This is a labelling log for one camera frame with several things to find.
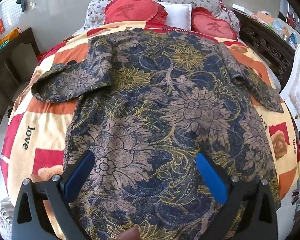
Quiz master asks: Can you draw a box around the person's left hand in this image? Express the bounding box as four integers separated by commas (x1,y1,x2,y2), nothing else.
119,227,141,240

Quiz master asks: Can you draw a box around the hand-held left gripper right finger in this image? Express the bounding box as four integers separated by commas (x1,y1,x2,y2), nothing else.
195,152,288,240

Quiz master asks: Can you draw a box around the white lace cloth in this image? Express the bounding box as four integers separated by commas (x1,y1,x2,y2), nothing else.
0,197,16,239

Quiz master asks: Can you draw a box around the red heart pillow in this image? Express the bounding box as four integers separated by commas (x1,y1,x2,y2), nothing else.
104,0,168,27
190,7,239,40

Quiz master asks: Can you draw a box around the orange box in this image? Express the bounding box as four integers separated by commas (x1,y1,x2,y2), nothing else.
0,27,22,43

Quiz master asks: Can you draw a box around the white pillow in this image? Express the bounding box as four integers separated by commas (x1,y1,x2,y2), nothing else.
157,1,192,30

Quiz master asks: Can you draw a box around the orange red printed blanket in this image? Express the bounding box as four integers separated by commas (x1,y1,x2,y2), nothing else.
0,20,300,240

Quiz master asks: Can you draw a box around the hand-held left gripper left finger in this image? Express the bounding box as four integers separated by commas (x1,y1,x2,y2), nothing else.
12,151,95,240

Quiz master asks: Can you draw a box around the dark wooden cabinet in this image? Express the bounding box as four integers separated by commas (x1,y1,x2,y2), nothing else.
0,27,41,120

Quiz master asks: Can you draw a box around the white chair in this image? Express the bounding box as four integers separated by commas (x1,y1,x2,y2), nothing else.
280,41,300,135

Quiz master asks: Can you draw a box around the blue floral shirt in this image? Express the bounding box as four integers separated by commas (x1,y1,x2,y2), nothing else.
31,29,284,240

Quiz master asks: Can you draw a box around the green stack of items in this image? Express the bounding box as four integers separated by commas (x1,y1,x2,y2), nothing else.
0,40,10,55

